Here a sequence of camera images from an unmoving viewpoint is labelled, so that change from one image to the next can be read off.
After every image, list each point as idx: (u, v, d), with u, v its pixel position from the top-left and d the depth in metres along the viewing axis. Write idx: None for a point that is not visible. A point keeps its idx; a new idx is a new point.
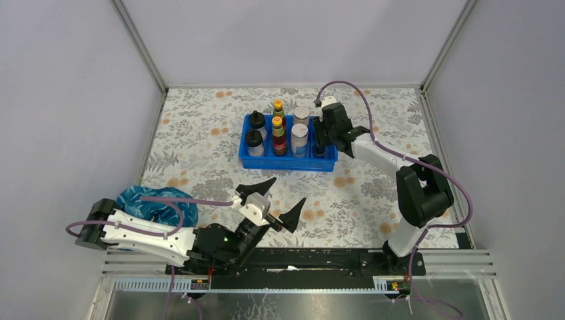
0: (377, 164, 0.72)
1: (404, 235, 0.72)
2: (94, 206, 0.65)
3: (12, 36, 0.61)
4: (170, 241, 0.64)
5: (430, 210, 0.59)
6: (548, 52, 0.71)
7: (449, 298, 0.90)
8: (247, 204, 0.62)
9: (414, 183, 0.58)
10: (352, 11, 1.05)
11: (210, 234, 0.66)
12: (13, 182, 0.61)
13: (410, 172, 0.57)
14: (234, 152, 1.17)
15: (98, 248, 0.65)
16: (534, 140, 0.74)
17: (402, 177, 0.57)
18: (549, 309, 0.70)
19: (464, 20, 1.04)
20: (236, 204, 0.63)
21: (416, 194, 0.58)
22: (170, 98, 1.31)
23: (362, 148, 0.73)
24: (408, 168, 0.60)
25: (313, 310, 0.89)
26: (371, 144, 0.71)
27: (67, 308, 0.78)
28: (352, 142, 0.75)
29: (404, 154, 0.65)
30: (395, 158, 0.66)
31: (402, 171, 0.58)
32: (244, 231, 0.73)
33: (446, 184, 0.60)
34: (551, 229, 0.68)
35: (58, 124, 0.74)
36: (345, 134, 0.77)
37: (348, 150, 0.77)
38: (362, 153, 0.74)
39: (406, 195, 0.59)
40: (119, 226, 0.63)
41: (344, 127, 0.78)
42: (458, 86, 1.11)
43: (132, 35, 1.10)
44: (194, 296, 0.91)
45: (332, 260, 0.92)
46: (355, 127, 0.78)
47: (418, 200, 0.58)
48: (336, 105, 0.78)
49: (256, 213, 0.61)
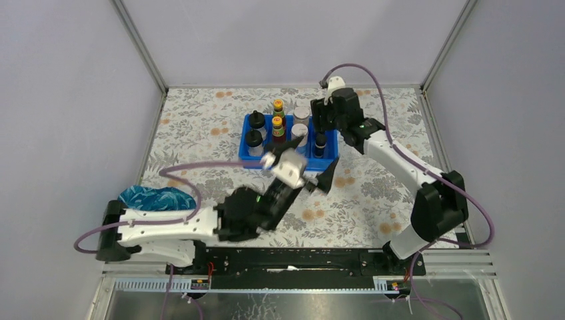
0: (391, 168, 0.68)
1: (409, 242, 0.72)
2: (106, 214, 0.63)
3: (13, 36, 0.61)
4: (190, 226, 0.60)
5: (445, 227, 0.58)
6: (547, 52, 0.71)
7: (449, 298, 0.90)
8: (280, 165, 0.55)
9: (435, 203, 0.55)
10: (352, 11, 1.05)
11: (236, 199, 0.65)
12: (14, 182, 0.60)
13: (432, 192, 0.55)
14: (234, 152, 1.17)
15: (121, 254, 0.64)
16: (535, 140, 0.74)
17: (423, 196, 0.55)
18: (549, 309, 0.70)
19: (464, 19, 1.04)
20: (268, 164, 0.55)
21: (433, 214, 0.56)
22: (170, 98, 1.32)
23: (376, 148, 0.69)
24: (430, 184, 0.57)
25: (313, 310, 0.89)
26: (387, 146, 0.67)
27: (67, 309, 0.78)
28: (366, 140, 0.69)
29: (427, 168, 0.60)
30: (415, 170, 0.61)
31: (424, 188, 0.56)
32: (276, 192, 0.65)
33: (465, 202, 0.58)
34: (552, 229, 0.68)
35: (60, 124, 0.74)
36: (356, 128, 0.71)
37: (358, 145, 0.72)
38: (377, 153, 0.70)
39: (424, 211, 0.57)
40: (134, 224, 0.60)
41: (356, 119, 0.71)
42: (458, 86, 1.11)
43: (132, 35, 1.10)
44: (194, 296, 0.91)
45: (332, 260, 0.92)
46: (366, 120, 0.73)
47: (436, 219, 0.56)
48: (346, 92, 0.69)
49: (292, 174, 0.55)
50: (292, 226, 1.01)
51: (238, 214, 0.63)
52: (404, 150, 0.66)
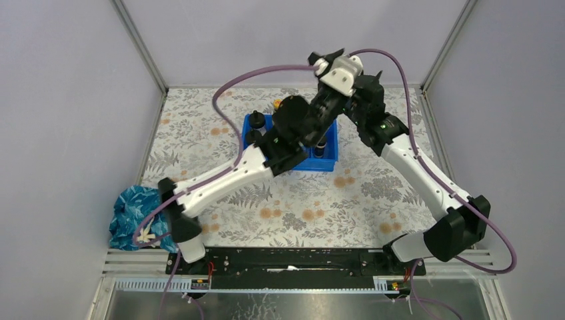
0: (410, 179, 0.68)
1: (414, 248, 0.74)
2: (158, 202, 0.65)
3: (14, 35, 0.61)
4: (240, 170, 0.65)
5: (460, 250, 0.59)
6: (546, 52, 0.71)
7: (448, 298, 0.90)
8: (333, 72, 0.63)
9: (458, 230, 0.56)
10: (352, 10, 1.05)
11: (287, 110, 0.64)
12: (14, 182, 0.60)
13: (458, 219, 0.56)
14: (234, 152, 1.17)
15: (192, 233, 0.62)
16: (536, 140, 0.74)
17: (448, 222, 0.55)
18: (549, 309, 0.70)
19: (464, 19, 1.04)
20: (320, 68, 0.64)
21: (455, 240, 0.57)
22: (170, 98, 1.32)
23: (399, 158, 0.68)
24: (456, 210, 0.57)
25: (313, 310, 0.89)
26: (411, 156, 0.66)
27: (67, 308, 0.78)
28: (388, 144, 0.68)
29: (454, 192, 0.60)
30: (440, 190, 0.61)
31: (449, 215, 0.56)
32: (323, 105, 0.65)
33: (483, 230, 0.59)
34: (552, 228, 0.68)
35: (60, 123, 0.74)
36: (377, 127, 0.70)
37: (376, 146, 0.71)
38: (399, 162, 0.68)
39: (442, 235, 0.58)
40: (190, 190, 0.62)
41: (376, 120, 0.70)
42: (458, 85, 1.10)
43: (132, 34, 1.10)
44: (194, 296, 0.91)
45: (332, 260, 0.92)
46: (386, 118, 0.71)
47: (454, 244, 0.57)
48: (372, 84, 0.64)
49: (346, 80, 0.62)
50: (292, 226, 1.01)
51: (288, 126, 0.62)
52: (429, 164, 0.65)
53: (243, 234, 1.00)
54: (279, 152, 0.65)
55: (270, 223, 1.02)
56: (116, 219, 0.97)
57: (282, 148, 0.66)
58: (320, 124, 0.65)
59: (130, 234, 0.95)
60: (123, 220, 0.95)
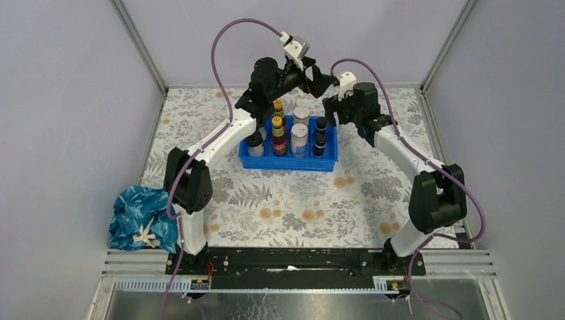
0: (396, 160, 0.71)
1: (407, 238, 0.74)
2: (170, 174, 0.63)
3: (14, 34, 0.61)
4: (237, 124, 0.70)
5: (440, 219, 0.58)
6: (545, 52, 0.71)
7: (449, 298, 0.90)
8: (291, 42, 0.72)
9: (431, 190, 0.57)
10: (352, 11, 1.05)
11: (261, 66, 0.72)
12: (14, 182, 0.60)
13: (430, 180, 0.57)
14: (234, 152, 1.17)
15: (208, 192, 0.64)
16: (535, 140, 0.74)
17: (420, 181, 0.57)
18: (549, 308, 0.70)
19: (464, 19, 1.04)
20: (284, 38, 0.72)
21: (430, 202, 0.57)
22: (170, 98, 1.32)
23: (384, 140, 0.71)
24: (428, 173, 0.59)
25: (313, 310, 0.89)
26: (395, 138, 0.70)
27: (67, 309, 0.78)
28: (376, 131, 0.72)
29: (428, 159, 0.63)
30: (417, 160, 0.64)
31: (420, 176, 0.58)
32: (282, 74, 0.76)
33: (462, 198, 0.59)
34: (551, 228, 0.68)
35: (59, 124, 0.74)
36: (371, 122, 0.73)
37: (370, 138, 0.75)
38: (384, 144, 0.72)
39: (419, 199, 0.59)
40: (204, 148, 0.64)
41: (371, 114, 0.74)
42: (458, 85, 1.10)
43: (132, 35, 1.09)
44: (194, 296, 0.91)
45: (332, 260, 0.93)
46: (382, 115, 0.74)
47: (430, 208, 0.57)
48: (366, 86, 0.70)
49: (298, 48, 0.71)
50: (292, 226, 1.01)
51: (265, 77, 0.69)
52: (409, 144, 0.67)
53: (243, 234, 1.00)
54: (248, 105, 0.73)
55: (270, 224, 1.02)
56: (116, 219, 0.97)
57: (252, 102, 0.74)
58: (284, 85, 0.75)
59: (130, 234, 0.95)
60: (123, 221, 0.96)
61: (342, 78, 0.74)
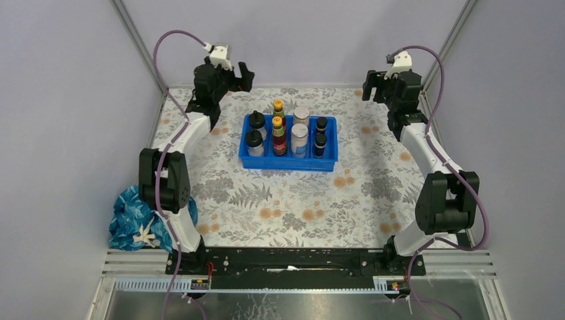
0: (418, 156, 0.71)
1: (409, 239, 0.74)
2: (147, 177, 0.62)
3: (14, 36, 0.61)
4: (194, 121, 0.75)
5: (443, 222, 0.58)
6: (545, 52, 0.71)
7: (449, 299, 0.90)
8: (214, 50, 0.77)
9: (441, 192, 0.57)
10: (352, 12, 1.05)
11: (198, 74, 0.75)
12: (14, 182, 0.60)
13: (442, 180, 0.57)
14: (234, 152, 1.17)
15: (187, 186, 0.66)
16: (535, 140, 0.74)
17: (431, 179, 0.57)
18: (550, 309, 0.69)
19: (464, 20, 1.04)
20: (208, 48, 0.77)
21: (435, 202, 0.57)
22: (170, 98, 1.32)
23: (410, 136, 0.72)
24: (442, 174, 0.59)
25: (313, 310, 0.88)
26: (420, 136, 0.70)
27: (68, 308, 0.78)
28: (404, 126, 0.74)
29: (446, 160, 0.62)
30: (435, 160, 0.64)
31: (434, 174, 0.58)
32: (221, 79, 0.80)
33: (472, 206, 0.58)
34: (552, 228, 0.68)
35: (60, 124, 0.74)
36: (402, 116, 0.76)
37: (398, 131, 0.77)
38: (410, 140, 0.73)
39: (426, 198, 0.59)
40: (172, 142, 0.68)
41: (406, 108, 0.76)
42: (457, 86, 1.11)
43: (132, 35, 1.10)
44: (194, 296, 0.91)
45: (332, 260, 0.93)
46: (418, 113, 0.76)
47: (436, 208, 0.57)
48: (413, 80, 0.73)
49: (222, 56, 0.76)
50: (292, 226, 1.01)
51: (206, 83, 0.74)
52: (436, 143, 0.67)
53: (243, 234, 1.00)
54: (195, 110, 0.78)
55: (270, 224, 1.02)
56: (116, 219, 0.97)
57: (200, 107, 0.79)
58: (220, 86, 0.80)
59: (129, 234, 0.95)
60: (123, 221, 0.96)
61: (398, 60, 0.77)
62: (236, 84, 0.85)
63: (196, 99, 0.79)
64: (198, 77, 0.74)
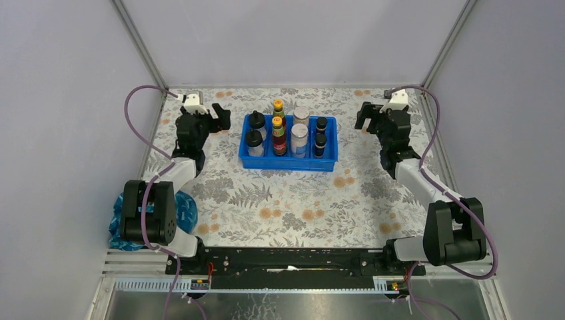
0: (414, 190, 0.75)
1: (411, 247, 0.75)
2: (131, 209, 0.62)
3: (12, 34, 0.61)
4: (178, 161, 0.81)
5: (454, 254, 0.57)
6: (544, 52, 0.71)
7: (449, 300, 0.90)
8: (188, 98, 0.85)
9: (446, 221, 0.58)
10: (351, 12, 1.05)
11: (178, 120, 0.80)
12: (13, 181, 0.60)
13: (445, 209, 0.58)
14: (234, 152, 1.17)
15: (173, 218, 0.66)
16: (535, 139, 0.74)
17: (434, 208, 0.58)
18: (550, 309, 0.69)
19: (464, 20, 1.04)
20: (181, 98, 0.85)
21: (442, 232, 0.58)
22: (170, 99, 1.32)
23: (406, 170, 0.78)
24: (446, 204, 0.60)
25: (313, 310, 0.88)
26: (416, 170, 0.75)
27: (67, 308, 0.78)
28: (398, 162, 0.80)
29: (445, 189, 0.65)
30: (434, 190, 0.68)
31: (437, 204, 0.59)
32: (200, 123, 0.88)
33: (480, 235, 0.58)
34: (551, 229, 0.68)
35: (59, 123, 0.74)
36: (394, 154, 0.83)
37: (392, 168, 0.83)
38: (406, 175, 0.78)
39: (432, 230, 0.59)
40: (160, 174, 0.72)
41: (396, 147, 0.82)
42: (458, 86, 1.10)
43: (132, 35, 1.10)
44: (194, 296, 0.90)
45: (332, 260, 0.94)
46: (409, 151, 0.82)
47: (444, 239, 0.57)
48: (404, 122, 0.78)
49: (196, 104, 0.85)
50: (292, 226, 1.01)
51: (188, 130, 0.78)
52: (432, 175, 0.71)
53: (243, 234, 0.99)
54: (180, 157, 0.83)
55: (270, 224, 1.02)
56: (116, 219, 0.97)
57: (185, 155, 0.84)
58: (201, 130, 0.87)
59: None
60: None
61: (394, 96, 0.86)
62: (216, 124, 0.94)
63: (180, 148, 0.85)
64: (181, 128, 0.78)
